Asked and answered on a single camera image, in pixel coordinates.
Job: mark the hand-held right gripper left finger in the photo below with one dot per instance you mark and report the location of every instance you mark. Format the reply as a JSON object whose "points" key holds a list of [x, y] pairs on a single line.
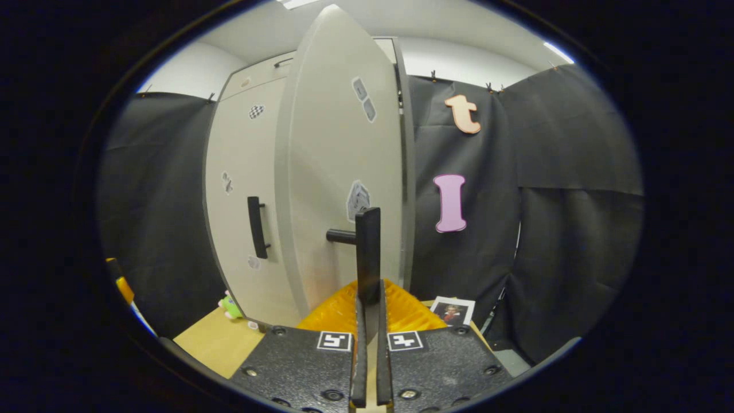
{"points": [[360, 355]]}

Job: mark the pink green plush toy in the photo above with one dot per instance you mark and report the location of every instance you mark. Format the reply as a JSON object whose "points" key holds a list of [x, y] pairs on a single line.
{"points": [[231, 307]]}

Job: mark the large ceiling light panel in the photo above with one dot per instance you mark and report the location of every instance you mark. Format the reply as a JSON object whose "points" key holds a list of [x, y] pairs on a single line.
{"points": [[298, 3]]}

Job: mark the photo card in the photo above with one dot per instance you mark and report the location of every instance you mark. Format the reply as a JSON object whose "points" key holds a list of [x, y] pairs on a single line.
{"points": [[453, 312]]}

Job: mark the grey double-door shoe cabinet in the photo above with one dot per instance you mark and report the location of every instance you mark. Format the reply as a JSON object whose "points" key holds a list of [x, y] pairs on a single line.
{"points": [[408, 172]]}

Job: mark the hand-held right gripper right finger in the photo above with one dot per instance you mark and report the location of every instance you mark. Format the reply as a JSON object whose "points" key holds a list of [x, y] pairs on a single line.
{"points": [[383, 355]]}

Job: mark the black backdrop cloth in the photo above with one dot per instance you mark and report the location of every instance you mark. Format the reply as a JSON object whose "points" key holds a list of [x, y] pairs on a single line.
{"points": [[573, 229]]}

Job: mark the grey cabinet door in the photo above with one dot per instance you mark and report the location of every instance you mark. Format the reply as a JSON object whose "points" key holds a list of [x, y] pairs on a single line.
{"points": [[327, 155], [241, 149]]}

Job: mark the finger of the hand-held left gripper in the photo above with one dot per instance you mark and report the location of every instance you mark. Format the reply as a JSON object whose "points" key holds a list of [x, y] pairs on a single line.
{"points": [[124, 288]]}

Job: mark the grey cabinet drawer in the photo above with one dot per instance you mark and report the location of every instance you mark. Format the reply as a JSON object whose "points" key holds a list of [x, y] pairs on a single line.
{"points": [[258, 77]]}

